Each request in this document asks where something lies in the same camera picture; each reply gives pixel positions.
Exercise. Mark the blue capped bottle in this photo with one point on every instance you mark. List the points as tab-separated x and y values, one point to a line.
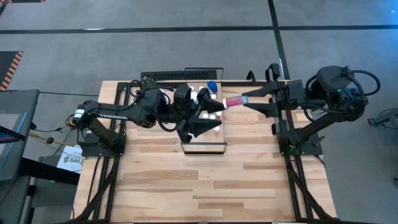
212	86

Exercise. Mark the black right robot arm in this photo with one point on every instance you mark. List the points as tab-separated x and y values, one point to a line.
335	93

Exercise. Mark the black mat orange striped edge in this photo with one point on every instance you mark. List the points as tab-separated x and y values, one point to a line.
7	67

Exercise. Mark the black aluminium table frame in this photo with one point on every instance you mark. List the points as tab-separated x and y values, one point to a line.
242	84

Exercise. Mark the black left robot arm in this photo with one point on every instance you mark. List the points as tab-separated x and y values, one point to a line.
118	113

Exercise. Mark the white labelled medicine bottle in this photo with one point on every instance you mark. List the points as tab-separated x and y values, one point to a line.
194	96

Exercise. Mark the black stand leg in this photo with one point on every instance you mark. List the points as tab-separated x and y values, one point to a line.
385	118

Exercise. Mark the amber pill vial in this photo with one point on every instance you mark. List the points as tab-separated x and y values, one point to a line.
212	117

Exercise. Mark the black frame wooden shelf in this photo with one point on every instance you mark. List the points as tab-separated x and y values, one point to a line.
208	146

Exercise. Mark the tall green cactus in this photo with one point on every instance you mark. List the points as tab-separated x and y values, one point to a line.
147	83

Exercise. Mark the pink orange pill vial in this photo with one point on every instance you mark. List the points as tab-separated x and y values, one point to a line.
213	96

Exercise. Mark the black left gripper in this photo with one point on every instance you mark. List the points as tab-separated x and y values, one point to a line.
184	107

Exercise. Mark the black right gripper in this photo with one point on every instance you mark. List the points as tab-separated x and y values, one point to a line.
292	95

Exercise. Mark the white printed paper sheet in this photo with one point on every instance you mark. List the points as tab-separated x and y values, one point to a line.
70	161

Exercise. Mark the mint green pill vial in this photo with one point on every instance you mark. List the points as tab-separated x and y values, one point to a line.
205	115

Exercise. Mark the black perforated strip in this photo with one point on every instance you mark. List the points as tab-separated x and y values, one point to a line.
174	75

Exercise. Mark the grey side cabinet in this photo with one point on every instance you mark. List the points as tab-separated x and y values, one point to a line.
18	102

